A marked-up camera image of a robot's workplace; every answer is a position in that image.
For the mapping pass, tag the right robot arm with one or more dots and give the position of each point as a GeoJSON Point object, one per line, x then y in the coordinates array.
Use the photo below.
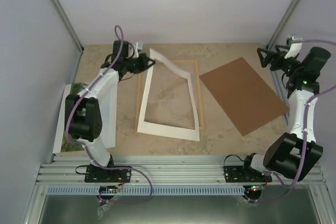
{"type": "Point", "coordinates": [296, 152]}

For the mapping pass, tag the light wooden picture frame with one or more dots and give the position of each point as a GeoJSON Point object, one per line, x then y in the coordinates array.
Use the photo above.
{"type": "Point", "coordinates": [198, 95]}

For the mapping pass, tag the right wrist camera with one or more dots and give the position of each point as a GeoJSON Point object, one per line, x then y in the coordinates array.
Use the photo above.
{"type": "Point", "coordinates": [295, 44]}

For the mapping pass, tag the brown backing board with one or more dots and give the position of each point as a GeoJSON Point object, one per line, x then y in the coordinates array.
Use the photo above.
{"type": "Point", "coordinates": [245, 97]}

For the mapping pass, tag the aluminium mounting rail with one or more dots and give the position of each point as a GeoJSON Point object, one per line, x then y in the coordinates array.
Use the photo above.
{"type": "Point", "coordinates": [161, 170]}

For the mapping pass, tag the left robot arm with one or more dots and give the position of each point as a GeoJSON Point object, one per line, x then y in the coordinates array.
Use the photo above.
{"type": "Point", "coordinates": [93, 110]}

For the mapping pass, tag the white photo mat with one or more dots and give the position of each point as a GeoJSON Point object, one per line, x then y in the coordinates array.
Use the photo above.
{"type": "Point", "coordinates": [166, 130]}

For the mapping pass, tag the aluminium corner post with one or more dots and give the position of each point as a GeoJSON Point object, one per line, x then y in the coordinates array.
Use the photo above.
{"type": "Point", "coordinates": [63, 16]}
{"type": "Point", "coordinates": [283, 22]}

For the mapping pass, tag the right aluminium corner post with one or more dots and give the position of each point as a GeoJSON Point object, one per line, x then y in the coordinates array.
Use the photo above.
{"type": "Point", "coordinates": [283, 22]}

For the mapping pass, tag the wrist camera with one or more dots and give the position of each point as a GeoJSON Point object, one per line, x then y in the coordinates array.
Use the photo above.
{"type": "Point", "coordinates": [295, 44]}
{"type": "Point", "coordinates": [138, 48]}

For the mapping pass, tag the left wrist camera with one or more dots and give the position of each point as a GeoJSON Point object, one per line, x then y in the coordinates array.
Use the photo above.
{"type": "Point", "coordinates": [138, 48]}

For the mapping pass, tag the slotted grey cable duct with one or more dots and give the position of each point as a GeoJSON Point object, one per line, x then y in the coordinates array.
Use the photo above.
{"type": "Point", "coordinates": [137, 190]}

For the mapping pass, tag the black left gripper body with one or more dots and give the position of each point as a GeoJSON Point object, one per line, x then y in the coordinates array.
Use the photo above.
{"type": "Point", "coordinates": [138, 66]}

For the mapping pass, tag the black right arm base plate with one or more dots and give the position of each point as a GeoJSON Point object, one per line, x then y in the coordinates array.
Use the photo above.
{"type": "Point", "coordinates": [244, 174]}

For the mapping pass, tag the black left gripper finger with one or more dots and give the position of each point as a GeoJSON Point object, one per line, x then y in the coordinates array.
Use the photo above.
{"type": "Point", "coordinates": [150, 64]}
{"type": "Point", "coordinates": [149, 60]}

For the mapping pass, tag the left aluminium corner post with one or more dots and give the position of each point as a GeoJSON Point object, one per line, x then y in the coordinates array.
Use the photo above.
{"type": "Point", "coordinates": [63, 16]}

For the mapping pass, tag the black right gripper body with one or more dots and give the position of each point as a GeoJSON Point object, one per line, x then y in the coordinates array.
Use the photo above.
{"type": "Point", "coordinates": [278, 57]}

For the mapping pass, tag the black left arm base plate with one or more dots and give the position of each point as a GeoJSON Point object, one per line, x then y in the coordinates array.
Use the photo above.
{"type": "Point", "coordinates": [95, 174]}

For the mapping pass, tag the landscape photo print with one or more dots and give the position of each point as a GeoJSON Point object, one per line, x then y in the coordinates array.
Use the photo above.
{"type": "Point", "coordinates": [61, 144]}

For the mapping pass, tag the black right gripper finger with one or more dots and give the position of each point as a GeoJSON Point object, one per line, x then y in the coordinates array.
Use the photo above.
{"type": "Point", "coordinates": [265, 60]}
{"type": "Point", "coordinates": [264, 51]}

